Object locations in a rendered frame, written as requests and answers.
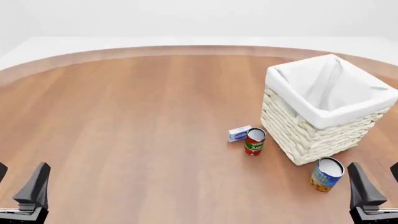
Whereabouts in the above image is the red tomato sauce can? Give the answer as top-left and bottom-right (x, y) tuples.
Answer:
(244, 127), (267, 157)

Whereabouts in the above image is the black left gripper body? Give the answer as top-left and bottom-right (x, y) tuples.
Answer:
(0, 202), (50, 224)

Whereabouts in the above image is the woven white basket with liner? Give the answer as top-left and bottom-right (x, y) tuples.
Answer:
(260, 54), (398, 166)

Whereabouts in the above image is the blue yellow soup can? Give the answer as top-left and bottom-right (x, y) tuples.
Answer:
(309, 157), (345, 192)

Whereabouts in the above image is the small white blue box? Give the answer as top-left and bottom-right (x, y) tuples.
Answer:
(228, 125), (253, 142)

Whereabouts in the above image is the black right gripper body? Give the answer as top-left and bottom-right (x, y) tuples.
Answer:
(349, 202), (398, 224)

